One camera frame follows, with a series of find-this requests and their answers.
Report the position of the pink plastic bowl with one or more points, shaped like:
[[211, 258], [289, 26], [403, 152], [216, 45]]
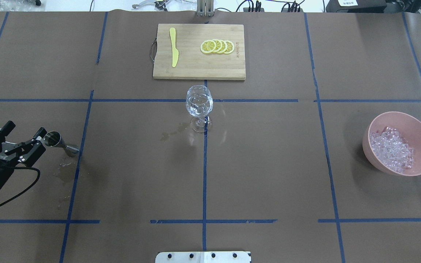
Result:
[[409, 128]]

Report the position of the clear ice cube pile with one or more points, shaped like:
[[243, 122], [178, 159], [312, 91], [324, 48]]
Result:
[[392, 149]]

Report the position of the clear wine glass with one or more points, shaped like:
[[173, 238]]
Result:
[[199, 104]]

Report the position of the black box with label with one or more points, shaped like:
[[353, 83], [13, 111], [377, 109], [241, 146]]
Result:
[[356, 6]]

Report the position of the aluminium frame post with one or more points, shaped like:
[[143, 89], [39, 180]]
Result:
[[205, 8]]

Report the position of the steel cocktail jigger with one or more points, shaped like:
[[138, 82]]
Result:
[[53, 139]]

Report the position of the wooden cutting board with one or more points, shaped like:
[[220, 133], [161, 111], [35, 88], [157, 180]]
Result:
[[192, 63]]

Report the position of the yellow plastic knife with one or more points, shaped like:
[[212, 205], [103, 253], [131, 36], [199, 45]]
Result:
[[174, 50]]

